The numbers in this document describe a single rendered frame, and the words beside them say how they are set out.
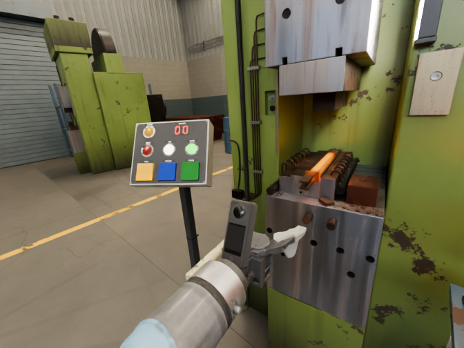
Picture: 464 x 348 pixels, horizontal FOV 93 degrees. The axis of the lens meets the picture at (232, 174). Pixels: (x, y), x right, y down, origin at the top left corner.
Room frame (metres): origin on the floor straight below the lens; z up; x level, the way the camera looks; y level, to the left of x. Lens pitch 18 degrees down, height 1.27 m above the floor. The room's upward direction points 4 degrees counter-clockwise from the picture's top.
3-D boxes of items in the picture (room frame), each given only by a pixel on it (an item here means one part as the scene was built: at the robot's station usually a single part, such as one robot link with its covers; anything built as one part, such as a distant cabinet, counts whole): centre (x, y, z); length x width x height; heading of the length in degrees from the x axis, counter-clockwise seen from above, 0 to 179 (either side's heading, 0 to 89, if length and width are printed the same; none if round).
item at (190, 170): (0.85, 0.17, 1.01); 0.07 x 0.05 x 0.07; 80
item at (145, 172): (0.89, 0.36, 1.01); 0.07 x 0.05 x 0.07; 80
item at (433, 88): (0.66, -0.59, 1.27); 0.09 x 0.02 x 0.17; 55
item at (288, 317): (0.88, -0.44, 0.23); 0.56 x 0.38 x 0.47; 145
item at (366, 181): (0.68, -0.44, 0.95); 0.12 x 0.09 x 0.07; 145
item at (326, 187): (0.91, -0.38, 0.96); 0.42 x 0.20 x 0.09; 145
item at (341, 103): (0.93, -0.43, 1.24); 0.30 x 0.07 x 0.06; 145
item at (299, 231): (0.38, -0.11, 0.98); 0.09 x 0.03 x 0.06; 109
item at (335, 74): (0.91, -0.38, 1.32); 0.42 x 0.20 x 0.10; 145
